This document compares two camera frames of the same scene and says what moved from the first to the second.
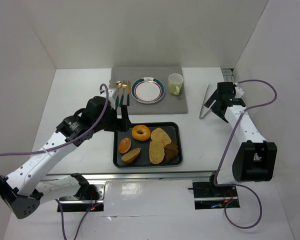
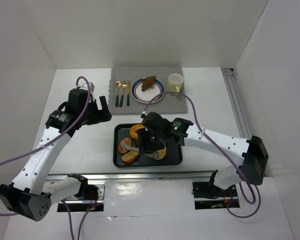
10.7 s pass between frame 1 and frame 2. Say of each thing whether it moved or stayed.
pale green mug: stayed
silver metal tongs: moved
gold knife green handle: stayed
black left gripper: moved
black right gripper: moved
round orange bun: stayed
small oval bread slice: stayed
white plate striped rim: stayed
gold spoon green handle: stayed
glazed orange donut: stayed
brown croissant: moved
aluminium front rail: stayed
